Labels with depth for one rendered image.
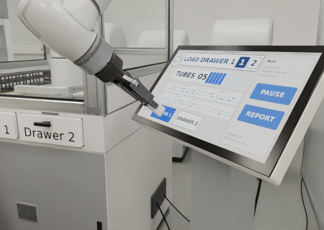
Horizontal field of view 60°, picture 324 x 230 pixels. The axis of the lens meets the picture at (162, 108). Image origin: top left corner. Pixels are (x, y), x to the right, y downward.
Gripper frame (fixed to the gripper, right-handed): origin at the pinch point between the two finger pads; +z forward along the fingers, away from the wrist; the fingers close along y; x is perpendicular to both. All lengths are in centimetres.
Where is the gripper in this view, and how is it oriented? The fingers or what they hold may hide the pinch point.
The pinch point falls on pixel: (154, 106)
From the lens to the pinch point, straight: 81.0
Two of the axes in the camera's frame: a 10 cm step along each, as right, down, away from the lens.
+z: 6.2, 5.3, 5.8
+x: -5.2, 8.3, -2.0
